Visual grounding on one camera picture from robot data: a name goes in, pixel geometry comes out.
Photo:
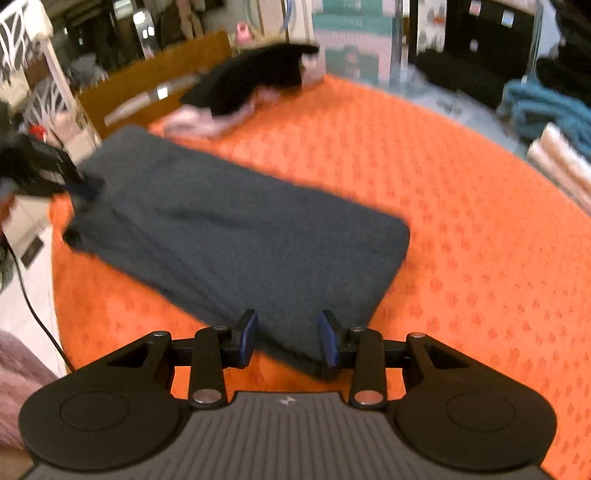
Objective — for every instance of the black box with pink top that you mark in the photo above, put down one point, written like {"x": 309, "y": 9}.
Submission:
{"x": 489, "y": 37}

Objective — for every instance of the black flat folded garment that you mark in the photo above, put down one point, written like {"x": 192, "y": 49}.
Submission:
{"x": 461, "y": 78}

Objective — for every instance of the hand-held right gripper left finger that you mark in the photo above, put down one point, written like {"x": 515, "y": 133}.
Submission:
{"x": 250, "y": 337}

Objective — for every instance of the teal and pink cardboard box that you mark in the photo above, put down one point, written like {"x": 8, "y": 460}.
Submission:
{"x": 355, "y": 5}
{"x": 355, "y": 50}

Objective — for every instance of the teal knit sweater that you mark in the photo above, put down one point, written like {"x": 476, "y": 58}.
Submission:
{"x": 545, "y": 110}

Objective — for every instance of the pink fluffy rug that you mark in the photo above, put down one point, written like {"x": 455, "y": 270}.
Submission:
{"x": 18, "y": 392}

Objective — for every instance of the pink kettlebell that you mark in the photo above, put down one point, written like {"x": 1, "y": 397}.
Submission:
{"x": 244, "y": 31}

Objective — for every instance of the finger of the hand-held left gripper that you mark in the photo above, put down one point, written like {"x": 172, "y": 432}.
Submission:
{"x": 85, "y": 191}

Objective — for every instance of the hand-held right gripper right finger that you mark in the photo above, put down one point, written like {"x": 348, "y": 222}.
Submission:
{"x": 327, "y": 339}

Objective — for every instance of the white quilted garment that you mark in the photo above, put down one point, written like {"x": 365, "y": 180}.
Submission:
{"x": 563, "y": 161}

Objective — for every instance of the white lattice chair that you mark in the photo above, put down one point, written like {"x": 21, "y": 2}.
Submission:
{"x": 23, "y": 27}

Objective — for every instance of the black folded sweater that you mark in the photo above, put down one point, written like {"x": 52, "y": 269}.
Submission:
{"x": 258, "y": 74}

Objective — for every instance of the clover print tablecloth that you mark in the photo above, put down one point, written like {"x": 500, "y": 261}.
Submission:
{"x": 461, "y": 120}

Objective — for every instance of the dark grey garment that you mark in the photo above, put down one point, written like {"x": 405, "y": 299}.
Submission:
{"x": 231, "y": 230}

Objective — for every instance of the orange flower print mat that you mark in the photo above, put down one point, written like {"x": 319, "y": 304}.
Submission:
{"x": 461, "y": 207}

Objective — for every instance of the pink folded garment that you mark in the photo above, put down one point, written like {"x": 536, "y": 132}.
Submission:
{"x": 198, "y": 122}

